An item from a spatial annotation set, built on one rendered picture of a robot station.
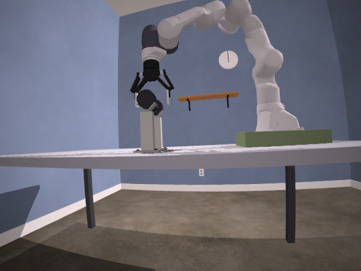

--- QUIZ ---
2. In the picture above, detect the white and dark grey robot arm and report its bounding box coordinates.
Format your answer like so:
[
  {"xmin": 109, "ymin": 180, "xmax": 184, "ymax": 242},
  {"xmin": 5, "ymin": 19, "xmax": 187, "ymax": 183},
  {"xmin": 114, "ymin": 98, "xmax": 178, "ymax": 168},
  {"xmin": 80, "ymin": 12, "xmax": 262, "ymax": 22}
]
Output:
[{"xmin": 142, "ymin": 0, "xmax": 304, "ymax": 132}]

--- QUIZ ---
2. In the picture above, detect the dark grey dumbbell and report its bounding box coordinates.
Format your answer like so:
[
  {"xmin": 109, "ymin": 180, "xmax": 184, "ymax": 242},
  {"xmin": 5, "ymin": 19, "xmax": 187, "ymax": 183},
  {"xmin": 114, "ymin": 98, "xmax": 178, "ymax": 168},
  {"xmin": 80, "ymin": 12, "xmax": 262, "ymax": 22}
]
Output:
[{"xmin": 137, "ymin": 89, "xmax": 164, "ymax": 115}]

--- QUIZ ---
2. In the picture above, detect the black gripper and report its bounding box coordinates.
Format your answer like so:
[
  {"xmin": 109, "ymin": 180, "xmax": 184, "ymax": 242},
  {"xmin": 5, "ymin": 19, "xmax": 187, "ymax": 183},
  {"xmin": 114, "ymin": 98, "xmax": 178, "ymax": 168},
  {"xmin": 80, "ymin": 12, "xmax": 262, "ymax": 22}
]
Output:
[{"xmin": 130, "ymin": 59, "xmax": 174, "ymax": 108}]

